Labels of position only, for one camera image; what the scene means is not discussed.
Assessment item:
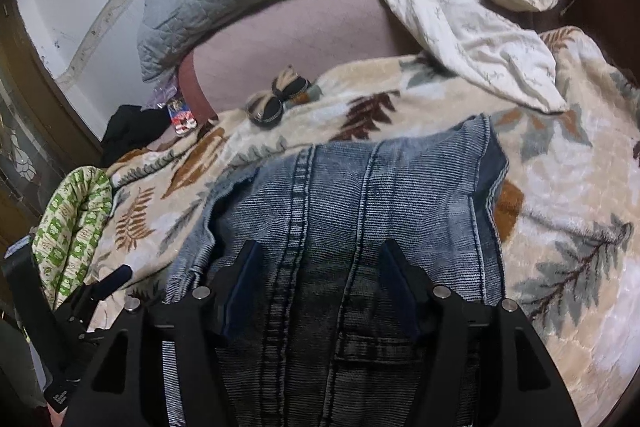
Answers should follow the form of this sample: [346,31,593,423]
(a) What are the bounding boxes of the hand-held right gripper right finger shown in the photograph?
[380,239,581,427]

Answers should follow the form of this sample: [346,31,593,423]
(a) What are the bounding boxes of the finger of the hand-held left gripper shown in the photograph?
[57,265,133,323]
[67,324,108,350]

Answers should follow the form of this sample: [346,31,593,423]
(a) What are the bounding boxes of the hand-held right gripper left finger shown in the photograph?
[60,239,263,427]

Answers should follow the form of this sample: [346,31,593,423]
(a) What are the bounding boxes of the blue denim pants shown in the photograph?
[160,116,508,427]

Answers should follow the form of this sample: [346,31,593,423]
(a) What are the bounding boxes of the green printed cloth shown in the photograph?
[30,164,113,313]

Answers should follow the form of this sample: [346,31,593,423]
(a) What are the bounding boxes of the black cloth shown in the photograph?
[101,104,173,168]

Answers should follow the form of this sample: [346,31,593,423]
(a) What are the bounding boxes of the patterned glass door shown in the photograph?
[0,72,56,208]

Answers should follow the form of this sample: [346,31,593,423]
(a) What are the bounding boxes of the black tan bow hair clip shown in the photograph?
[245,89,286,128]
[272,66,312,105]

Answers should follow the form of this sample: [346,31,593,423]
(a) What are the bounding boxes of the small colourful packet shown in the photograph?
[167,96,198,136]

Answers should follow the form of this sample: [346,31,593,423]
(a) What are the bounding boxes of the purple plastic bag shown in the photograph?
[142,74,183,110]

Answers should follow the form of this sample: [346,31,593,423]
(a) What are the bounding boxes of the leaf printed fleece blanket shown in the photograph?
[95,26,640,427]

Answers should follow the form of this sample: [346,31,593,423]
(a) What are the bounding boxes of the mauve pillow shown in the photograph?
[179,0,426,120]

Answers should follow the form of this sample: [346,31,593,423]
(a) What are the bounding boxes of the brown wooden door frame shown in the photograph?
[0,0,108,168]

